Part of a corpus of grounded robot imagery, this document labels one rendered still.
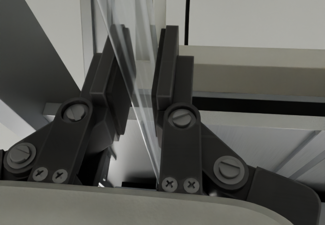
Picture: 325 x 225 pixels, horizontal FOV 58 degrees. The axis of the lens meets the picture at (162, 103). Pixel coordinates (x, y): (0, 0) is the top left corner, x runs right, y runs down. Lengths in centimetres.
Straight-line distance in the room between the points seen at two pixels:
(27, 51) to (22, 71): 1
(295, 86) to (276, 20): 136
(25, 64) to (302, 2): 185
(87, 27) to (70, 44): 160
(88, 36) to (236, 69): 27
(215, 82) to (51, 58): 39
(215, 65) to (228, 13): 133
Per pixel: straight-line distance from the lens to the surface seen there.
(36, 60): 21
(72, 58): 205
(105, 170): 27
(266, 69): 57
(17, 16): 19
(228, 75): 56
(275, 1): 192
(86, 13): 44
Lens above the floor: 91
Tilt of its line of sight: 17 degrees up
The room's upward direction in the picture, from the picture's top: 179 degrees counter-clockwise
